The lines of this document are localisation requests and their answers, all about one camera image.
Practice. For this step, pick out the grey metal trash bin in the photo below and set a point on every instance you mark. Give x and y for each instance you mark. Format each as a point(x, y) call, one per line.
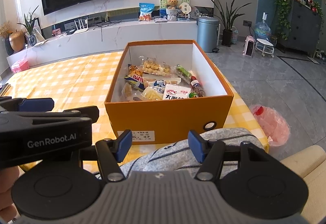
point(207, 33)

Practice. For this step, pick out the pink box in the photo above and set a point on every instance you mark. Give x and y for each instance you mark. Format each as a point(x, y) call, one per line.
point(20, 65)

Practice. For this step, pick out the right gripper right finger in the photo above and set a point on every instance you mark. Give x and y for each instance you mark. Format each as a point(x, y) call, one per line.
point(209, 153)

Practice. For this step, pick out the blue snack bag on console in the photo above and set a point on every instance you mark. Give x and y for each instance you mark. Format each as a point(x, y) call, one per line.
point(146, 10)

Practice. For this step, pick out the water jug with pump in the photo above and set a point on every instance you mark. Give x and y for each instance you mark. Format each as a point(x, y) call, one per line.
point(262, 30)

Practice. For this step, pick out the teddy bear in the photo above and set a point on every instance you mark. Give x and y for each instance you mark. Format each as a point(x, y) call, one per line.
point(172, 10)

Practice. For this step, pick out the yellow checkered tablecloth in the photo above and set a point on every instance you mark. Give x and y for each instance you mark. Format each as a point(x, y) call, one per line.
point(86, 81)

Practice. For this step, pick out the pink plastic bag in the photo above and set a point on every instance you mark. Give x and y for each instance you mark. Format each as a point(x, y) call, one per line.
point(275, 127)

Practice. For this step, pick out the small cola bottle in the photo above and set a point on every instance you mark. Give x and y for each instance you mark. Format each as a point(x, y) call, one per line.
point(197, 87)

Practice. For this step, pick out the white tv console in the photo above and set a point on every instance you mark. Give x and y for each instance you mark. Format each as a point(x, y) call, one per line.
point(107, 39)

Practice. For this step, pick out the striped grey trouser leg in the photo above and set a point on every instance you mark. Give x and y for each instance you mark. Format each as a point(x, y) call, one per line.
point(177, 156)

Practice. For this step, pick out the green sausage stick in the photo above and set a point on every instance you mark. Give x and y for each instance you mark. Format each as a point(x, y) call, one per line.
point(193, 95)

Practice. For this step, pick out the small green snack packet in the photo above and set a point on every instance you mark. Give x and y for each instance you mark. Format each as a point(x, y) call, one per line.
point(183, 73)

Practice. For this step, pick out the white spicy stick packet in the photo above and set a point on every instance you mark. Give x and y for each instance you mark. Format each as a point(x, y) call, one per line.
point(172, 92)

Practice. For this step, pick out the clear checkered candy bag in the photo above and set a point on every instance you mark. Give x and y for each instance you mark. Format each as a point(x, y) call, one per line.
point(153, 93)

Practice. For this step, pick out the orange cardboard box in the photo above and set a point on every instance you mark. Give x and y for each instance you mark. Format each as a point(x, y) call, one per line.
point(167, 121)

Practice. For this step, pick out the person's left hand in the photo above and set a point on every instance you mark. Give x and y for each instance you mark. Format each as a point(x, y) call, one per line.
point(8, 178)

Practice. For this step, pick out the dark blue cabinet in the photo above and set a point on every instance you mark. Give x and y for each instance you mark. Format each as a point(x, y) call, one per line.
point(305, 27)

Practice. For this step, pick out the clear waffle cake packet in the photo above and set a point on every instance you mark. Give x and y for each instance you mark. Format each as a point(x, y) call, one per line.
point(129, 94)

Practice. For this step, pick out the glass vase with plant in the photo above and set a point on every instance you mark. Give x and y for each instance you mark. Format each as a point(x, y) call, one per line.
point(29, 22)

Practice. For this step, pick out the white round stool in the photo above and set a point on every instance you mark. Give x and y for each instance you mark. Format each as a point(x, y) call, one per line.
point(265, 47)

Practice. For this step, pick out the potted floor plant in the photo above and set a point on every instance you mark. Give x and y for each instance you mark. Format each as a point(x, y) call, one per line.
point(227, 16)

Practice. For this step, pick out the clear mixed veggie chips bag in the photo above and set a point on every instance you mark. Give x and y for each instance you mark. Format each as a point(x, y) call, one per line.
point(152, 66)

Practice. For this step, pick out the pink small heater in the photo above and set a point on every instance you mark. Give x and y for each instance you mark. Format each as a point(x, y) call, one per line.
point(249, 46)

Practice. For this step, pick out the white wifi router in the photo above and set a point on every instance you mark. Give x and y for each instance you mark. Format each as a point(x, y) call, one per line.
point(81, 26)

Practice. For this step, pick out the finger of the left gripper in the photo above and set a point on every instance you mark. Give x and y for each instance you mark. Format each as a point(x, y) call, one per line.
point(26, 105)

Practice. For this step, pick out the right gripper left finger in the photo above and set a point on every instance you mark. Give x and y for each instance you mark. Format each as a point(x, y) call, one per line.
point(110, 153)

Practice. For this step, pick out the bronze round vase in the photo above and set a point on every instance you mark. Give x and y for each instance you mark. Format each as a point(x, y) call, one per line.
point(17, 40)

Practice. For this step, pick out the mimi cracker snack bag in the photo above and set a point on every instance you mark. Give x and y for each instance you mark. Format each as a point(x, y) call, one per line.
point(134, 77)

